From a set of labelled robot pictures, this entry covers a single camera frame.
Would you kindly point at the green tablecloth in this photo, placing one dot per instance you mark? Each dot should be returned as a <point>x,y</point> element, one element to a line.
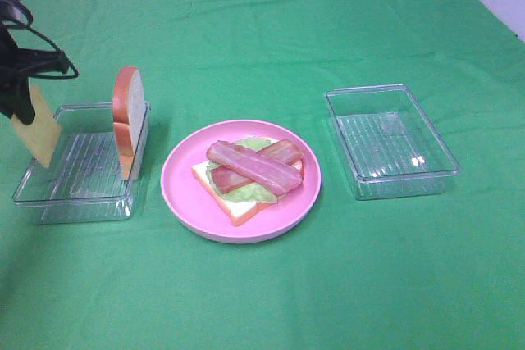
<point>435,272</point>

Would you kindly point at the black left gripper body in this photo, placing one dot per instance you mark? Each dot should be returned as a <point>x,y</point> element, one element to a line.
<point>18,63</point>

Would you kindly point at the bread slice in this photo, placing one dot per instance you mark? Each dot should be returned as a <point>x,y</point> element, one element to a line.
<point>226,180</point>
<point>128,109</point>

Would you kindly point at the right clear plastic tray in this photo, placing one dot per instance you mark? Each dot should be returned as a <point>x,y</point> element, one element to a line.
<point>388,146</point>

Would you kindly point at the green lettuce leaf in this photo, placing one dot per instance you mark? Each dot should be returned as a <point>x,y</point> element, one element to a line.
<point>251,192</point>

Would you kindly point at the yellow cheese slice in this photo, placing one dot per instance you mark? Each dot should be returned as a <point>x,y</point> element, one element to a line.
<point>42,135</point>

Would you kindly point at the bacon strip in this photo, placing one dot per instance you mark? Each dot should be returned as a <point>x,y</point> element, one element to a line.
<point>254,167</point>
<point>234,180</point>

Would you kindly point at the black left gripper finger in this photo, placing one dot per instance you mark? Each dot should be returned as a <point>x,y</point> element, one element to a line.
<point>7,102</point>
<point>21,101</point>

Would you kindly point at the clear plastic tray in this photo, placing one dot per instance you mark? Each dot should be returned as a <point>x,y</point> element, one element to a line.
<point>84,182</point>
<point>388,146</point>

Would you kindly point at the left clear plastic tray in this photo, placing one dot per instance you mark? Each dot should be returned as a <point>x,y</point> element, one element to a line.
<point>84,182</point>

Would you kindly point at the pink round plate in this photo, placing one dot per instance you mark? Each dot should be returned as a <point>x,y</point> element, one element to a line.
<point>198,211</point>

